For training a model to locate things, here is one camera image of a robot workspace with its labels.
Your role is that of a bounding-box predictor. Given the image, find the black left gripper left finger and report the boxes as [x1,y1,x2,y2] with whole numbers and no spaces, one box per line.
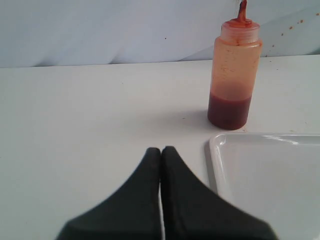
[57,147,161,240]

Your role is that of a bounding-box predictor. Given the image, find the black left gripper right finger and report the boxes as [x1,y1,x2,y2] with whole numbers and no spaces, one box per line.
[161,146,277,240]

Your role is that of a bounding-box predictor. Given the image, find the red sauce squeeze bottle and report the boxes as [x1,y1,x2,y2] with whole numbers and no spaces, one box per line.
[207,0,263,130]

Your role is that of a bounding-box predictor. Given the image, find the white rectangular plastic tray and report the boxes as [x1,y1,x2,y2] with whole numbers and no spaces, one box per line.
[208,132,320,240]

